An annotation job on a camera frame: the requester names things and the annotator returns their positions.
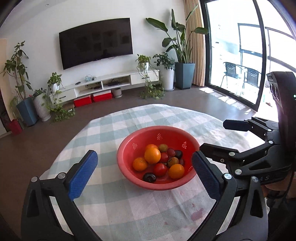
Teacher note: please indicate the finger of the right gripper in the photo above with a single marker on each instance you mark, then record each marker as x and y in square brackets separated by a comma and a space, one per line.
[237, 125]
[220, 154]

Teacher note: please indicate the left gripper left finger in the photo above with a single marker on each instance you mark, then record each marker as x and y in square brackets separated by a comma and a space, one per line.
[80, 173]

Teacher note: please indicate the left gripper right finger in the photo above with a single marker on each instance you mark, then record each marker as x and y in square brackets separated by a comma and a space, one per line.
[209, 174]

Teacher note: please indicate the large orange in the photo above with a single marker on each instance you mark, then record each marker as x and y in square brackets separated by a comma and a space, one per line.
[152, 156]
[176, 171]

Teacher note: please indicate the brown kiwi fruit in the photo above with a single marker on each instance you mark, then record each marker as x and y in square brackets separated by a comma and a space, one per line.
[172, 161]

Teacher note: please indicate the round red tomato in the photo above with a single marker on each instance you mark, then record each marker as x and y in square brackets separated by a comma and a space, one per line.
[160, 169]

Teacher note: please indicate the small orange tangerine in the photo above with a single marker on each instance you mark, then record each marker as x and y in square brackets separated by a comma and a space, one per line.
[140, 164]

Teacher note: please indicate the dark purple plum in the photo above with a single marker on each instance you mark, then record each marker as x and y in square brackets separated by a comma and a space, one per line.
[149, 177]

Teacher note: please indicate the dark plum in bowl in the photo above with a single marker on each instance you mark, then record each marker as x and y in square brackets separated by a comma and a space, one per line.
[178, 154]

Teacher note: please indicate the balcony chair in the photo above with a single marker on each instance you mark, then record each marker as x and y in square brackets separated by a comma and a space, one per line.
[232, 77]
[251, 76]

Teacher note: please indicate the red tomato in bowl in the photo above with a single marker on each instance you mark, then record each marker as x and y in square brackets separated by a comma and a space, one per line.
[164, 157]

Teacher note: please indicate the red plastic colander bowl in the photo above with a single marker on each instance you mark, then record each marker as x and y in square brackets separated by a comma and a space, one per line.
[133, 146]

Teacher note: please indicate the greenish brown fruit in bowl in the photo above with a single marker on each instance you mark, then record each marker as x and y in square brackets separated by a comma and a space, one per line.
[163, 148]

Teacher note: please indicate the ivy plant on console left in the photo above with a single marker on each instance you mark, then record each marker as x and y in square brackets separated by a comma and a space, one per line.
[53, 103]

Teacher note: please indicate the tangerine in bowl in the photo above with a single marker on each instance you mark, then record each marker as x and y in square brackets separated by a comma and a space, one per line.
[151, 146]

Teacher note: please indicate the left red storage box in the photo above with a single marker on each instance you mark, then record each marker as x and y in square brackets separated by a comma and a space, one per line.
[82, 101]

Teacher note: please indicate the red storage box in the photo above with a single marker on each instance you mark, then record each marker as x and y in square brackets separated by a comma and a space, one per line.
[82, 101]
[102, 96]

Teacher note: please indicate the red bin on floor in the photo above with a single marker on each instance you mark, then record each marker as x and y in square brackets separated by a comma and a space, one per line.
[15, 127]

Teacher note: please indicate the plant ribbed white pot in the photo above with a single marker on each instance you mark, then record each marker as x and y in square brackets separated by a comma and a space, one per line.
[40, 103]

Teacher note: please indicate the right red storage box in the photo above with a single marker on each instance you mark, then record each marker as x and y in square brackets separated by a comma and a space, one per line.
[102, 96]

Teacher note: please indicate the small grey pot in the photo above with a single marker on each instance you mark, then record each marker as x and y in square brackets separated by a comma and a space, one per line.
[117, 93]

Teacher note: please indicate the trailing plant on console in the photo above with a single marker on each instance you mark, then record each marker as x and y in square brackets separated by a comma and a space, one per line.
[152, 88]

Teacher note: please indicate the bushy plant white pot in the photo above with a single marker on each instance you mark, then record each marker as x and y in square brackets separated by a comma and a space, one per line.
[166, 66]

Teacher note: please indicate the tall plant blue pot right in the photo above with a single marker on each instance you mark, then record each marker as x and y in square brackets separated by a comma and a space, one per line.
[181, 44]

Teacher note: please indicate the white tv console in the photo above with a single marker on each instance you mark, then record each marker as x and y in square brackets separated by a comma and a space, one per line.
[126, 79]

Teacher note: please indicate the beige curtain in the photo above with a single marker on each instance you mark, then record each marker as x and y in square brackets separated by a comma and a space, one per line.
[197, 41]

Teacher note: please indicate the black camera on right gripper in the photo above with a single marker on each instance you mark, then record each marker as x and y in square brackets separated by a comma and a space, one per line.
[282, 87]

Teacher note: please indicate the black wall television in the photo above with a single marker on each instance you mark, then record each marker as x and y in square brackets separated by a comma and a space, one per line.
[95, 41]

